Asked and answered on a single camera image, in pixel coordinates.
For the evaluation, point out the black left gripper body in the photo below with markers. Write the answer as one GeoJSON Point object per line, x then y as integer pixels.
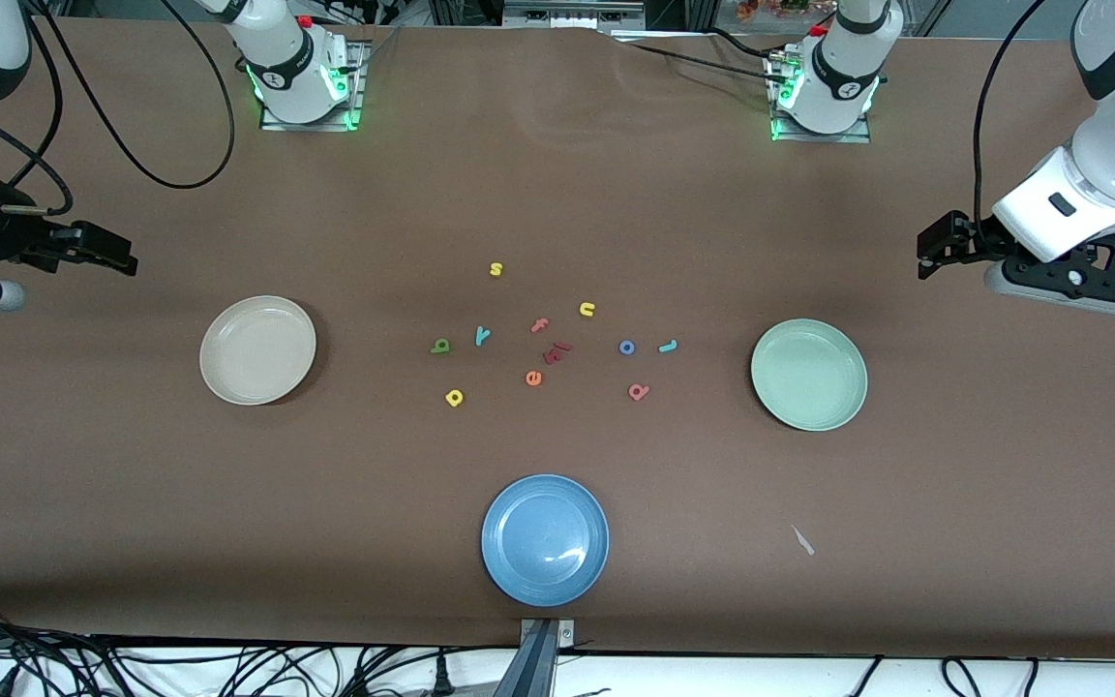
{"type": "Point", "coordinates": [976, 237]}

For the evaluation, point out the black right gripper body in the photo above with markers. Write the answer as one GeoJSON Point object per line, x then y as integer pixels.
{"type": "Point", "coordinates": [8, 237]}

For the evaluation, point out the pink letter a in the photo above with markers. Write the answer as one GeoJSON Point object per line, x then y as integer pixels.
{"type": "Point", "coordinates": [646, 394]}

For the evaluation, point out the yellow letter a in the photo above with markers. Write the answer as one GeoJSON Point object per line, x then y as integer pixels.
{"type": "Point", "coordinates": [448, 395]}

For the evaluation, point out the teal letter y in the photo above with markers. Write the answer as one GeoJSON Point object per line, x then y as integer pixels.
{"type": "Point", "coordinates": [482, 336]}

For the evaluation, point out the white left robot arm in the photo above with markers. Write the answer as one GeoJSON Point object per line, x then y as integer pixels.
{"type": "Point", "coordinates": [843, 68]}

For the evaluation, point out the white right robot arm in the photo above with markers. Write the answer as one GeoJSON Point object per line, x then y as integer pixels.
{"type": "Point", "coordinates": [286, 58]}

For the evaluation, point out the beige round plate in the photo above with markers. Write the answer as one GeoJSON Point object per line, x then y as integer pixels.
{"type": "Point", "coordinates": [257, 350]}

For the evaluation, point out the green round plate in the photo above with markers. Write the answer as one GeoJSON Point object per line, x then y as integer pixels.
{"type": "Point", "coordinates": [809, 375]}

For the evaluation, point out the brown table cover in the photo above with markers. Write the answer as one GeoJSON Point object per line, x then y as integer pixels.
{"type": "Point", "coordinates": [132, 503]}

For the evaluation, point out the orange decorative object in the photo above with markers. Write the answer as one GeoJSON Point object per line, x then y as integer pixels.
{"type": "Point", "coordinates": [770, 8]}

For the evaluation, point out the white paper scrap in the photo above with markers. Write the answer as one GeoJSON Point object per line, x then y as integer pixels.
{"type": "Point", "coordinates": [802, 540]}

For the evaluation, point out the dark red letter k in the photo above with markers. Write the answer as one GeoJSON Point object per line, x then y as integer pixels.
{"type": "Point", "coordinates": [556, 352]}

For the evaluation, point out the grey metal box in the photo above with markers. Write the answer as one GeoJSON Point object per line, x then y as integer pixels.
{"type": "Point", "coordinates": [572, 14]}

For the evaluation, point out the blue round plate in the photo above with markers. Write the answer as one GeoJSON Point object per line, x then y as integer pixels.
{"type": "Point", "coordinates": [545, 540]}

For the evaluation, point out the black power plug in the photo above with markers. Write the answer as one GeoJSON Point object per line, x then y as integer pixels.
{"type": "Point", "coordinates": [442, 676]}

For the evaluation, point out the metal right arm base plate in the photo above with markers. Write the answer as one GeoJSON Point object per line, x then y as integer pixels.
{"type": "Point", "coordinates": [356, 97]}

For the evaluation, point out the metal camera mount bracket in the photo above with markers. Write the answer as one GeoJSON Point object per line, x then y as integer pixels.
{"type": "Point", "coordinates": [538, 658]}

